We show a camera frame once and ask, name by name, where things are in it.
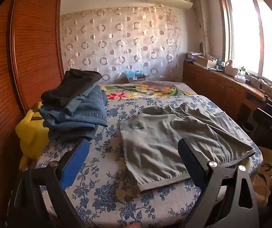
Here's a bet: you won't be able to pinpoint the long wooden cabinet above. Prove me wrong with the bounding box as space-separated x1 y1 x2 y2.
182 62 270 124

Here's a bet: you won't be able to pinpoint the grey pants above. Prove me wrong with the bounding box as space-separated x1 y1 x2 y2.
119 102 256 193

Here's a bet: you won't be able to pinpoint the colourful floral blanket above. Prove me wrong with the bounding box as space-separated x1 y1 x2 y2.
100 81 194 101

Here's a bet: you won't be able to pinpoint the window with wooden frame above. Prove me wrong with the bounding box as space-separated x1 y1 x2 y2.
218 0 272 96

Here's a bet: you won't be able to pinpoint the folded light blue pants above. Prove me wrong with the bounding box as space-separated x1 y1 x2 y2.
64 85 102 115

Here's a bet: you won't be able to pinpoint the cardboard box with blue cloth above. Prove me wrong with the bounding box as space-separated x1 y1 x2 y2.
126 71 147 83

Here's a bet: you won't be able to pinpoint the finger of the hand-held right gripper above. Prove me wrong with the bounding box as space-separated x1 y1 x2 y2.
253 108 272 130

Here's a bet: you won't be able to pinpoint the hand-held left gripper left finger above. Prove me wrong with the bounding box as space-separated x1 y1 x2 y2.
7 138 91 228

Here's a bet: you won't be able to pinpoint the bed with blue floral sheet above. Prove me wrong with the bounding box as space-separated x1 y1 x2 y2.
19 95 264 228

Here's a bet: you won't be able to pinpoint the wooden slatted wardrobe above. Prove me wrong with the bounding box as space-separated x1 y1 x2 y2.
0 0 64 219

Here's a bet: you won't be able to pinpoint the yellow garment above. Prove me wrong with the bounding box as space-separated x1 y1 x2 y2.
15 102 50 169

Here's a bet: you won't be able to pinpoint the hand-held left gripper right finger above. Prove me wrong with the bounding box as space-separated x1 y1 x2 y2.
177 138 260 228

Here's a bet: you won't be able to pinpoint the open cardboard box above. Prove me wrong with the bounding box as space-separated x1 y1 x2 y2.
195 56 219 68

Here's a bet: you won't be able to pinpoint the beige window curtain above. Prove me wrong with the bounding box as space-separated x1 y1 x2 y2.
194 0 211 55

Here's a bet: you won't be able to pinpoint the folded blue denim jeans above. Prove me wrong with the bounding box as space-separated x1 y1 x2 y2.
39 87 109 143

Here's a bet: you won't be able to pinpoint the folded black pants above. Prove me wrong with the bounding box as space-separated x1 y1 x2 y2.
41 68 102 107

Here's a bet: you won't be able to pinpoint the sheer curtain with circle pattern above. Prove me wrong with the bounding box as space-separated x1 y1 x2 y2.
60 5 184 85

